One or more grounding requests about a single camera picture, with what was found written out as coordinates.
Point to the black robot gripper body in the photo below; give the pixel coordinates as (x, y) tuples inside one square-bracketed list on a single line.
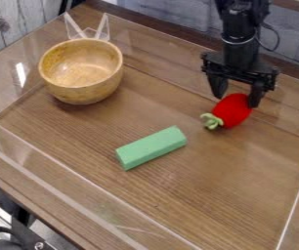
[(237, 62)]

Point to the black metal stand base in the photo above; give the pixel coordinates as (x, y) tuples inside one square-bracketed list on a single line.
[(28, 238)]

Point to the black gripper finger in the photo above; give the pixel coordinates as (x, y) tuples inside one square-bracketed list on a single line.
[(256, 94), (219, 85)]

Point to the clear acrylic tray enclosure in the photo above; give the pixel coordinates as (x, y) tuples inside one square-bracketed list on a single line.
[(141, 172)]

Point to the red plush fruit green leaf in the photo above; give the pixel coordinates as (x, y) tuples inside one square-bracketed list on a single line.
[(228, 113)]

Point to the light wooden bowl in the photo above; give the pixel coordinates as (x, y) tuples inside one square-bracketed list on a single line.
[(81, 70)]

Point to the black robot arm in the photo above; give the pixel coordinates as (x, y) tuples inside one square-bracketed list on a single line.
[(243, 17)]

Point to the green rectangular foam block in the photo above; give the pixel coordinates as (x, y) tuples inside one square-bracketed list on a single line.
[(151, 147)]

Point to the clear acrylic corner bracket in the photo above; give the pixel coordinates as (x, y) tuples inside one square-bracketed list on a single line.
[(76, 33)]

